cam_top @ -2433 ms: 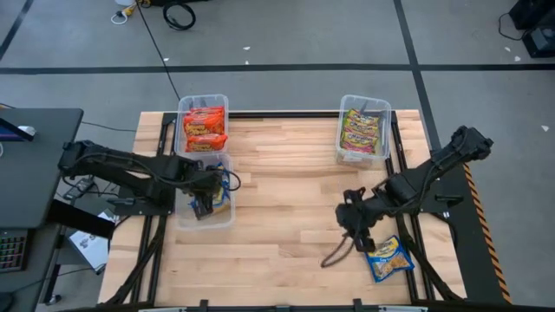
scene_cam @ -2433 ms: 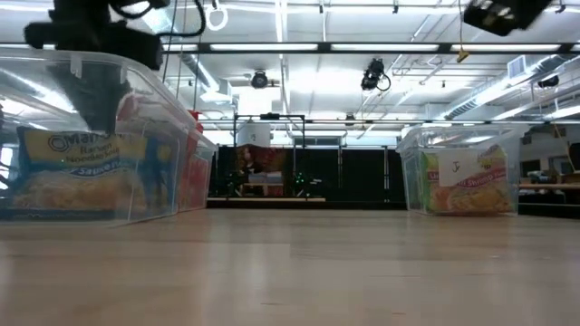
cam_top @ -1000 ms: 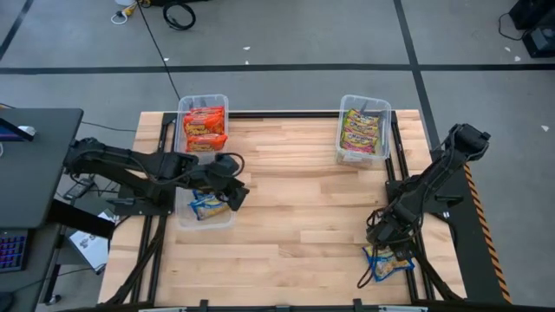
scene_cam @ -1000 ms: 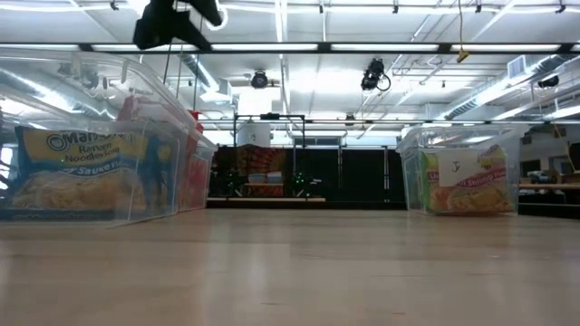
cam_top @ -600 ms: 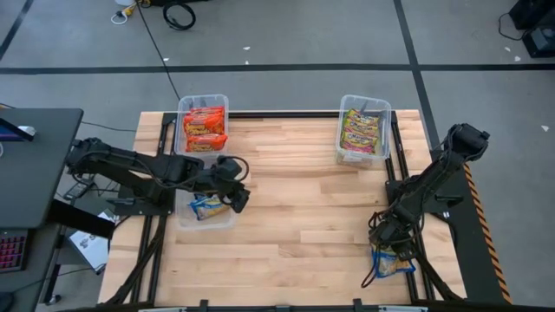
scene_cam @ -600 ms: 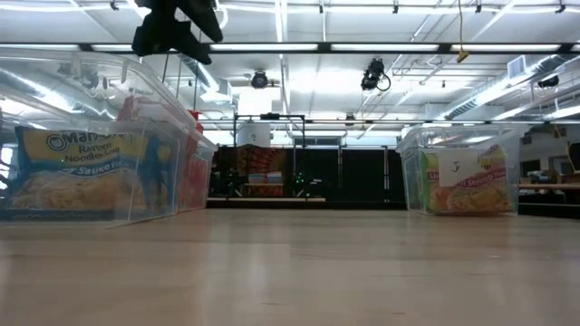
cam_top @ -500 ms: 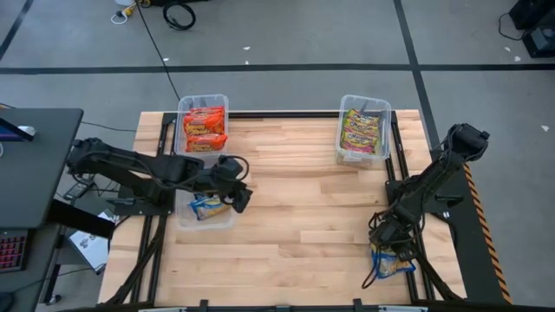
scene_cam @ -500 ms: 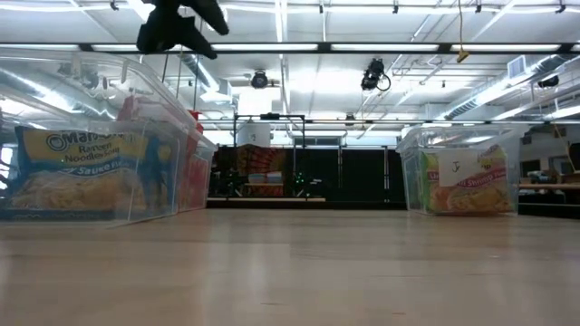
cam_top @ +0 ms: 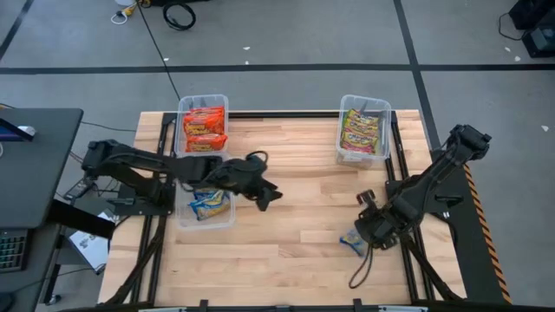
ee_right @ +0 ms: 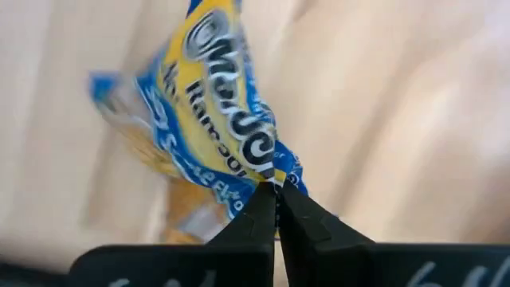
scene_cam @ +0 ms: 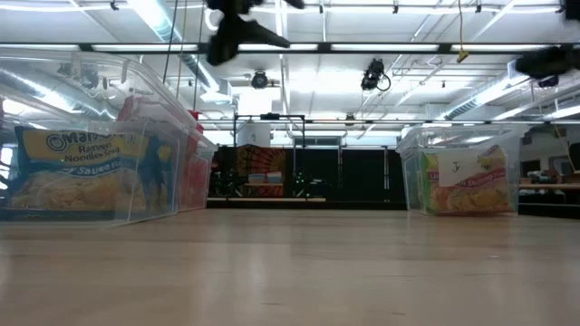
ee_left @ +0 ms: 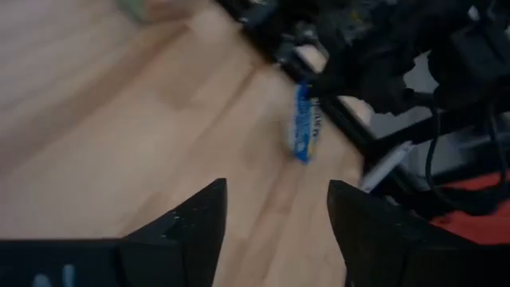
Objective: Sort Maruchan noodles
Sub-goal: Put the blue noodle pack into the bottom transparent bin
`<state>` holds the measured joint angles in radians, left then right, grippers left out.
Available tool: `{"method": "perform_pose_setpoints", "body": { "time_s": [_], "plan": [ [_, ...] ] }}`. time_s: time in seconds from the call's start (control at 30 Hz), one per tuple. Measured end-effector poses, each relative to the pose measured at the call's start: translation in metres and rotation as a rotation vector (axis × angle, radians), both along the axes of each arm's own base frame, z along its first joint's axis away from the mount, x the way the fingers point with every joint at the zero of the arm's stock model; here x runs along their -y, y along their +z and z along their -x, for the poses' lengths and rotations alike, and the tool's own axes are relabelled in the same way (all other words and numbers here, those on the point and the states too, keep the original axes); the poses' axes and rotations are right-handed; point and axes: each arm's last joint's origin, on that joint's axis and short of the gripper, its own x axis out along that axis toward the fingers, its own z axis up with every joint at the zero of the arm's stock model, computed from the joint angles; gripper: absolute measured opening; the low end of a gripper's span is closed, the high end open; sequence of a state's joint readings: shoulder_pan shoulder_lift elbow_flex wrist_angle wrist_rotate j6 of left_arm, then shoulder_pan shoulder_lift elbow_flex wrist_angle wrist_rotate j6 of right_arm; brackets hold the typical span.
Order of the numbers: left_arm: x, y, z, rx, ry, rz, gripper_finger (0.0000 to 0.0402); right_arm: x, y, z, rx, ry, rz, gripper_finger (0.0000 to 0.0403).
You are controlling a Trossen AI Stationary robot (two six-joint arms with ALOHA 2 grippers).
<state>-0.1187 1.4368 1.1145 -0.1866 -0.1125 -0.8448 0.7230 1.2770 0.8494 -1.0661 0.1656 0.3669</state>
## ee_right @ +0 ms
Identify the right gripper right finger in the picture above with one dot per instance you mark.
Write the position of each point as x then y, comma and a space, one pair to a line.
311, 239

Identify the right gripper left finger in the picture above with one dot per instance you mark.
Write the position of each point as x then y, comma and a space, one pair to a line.
247, 239

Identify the blue Maruchan ramen pack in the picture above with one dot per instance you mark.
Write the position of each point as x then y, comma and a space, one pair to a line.
207, 99

